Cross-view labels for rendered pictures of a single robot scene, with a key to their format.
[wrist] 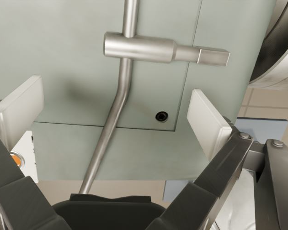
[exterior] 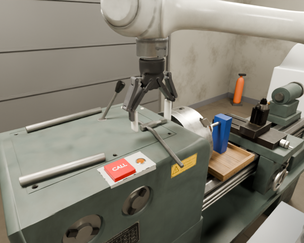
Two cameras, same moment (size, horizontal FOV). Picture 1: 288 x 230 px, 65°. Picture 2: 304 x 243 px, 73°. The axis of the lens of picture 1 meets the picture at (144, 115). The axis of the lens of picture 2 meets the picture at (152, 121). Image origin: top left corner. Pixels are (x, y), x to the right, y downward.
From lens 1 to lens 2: 69 cm
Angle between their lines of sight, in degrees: 83
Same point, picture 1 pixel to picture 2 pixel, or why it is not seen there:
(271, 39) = not seen: hidden behind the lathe
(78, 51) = (136, 134)
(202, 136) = (168, 107)
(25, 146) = (141, 155)
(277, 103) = not seen: outside the picture
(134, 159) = (176, 143)
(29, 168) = (148, 160)
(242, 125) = (272, 223)
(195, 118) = (167, 113)
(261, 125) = (277, 213)
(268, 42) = not seen: hidden behind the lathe
